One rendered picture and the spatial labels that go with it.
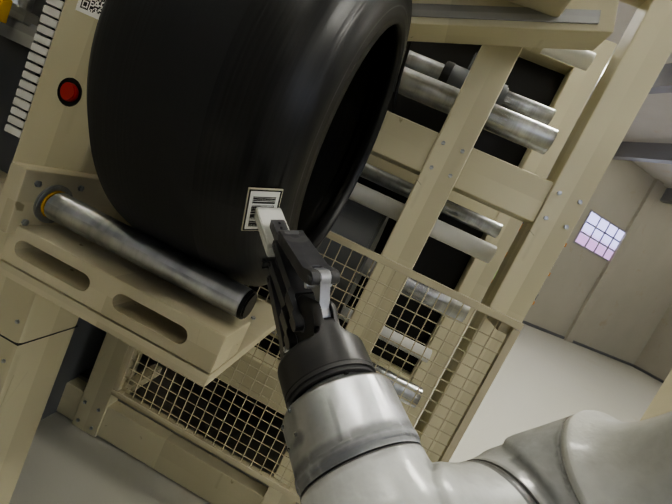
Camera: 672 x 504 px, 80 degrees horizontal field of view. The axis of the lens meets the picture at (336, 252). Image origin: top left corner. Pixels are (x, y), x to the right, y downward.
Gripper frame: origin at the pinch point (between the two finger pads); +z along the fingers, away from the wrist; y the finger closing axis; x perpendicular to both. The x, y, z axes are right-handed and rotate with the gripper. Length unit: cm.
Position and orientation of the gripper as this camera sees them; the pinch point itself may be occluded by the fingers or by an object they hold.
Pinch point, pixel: (274, 231)
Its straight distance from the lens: 45.1
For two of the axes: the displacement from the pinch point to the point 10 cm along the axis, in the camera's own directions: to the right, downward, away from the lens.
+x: 9.0, -0.2, 4.3
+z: -3.3, -6.7, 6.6
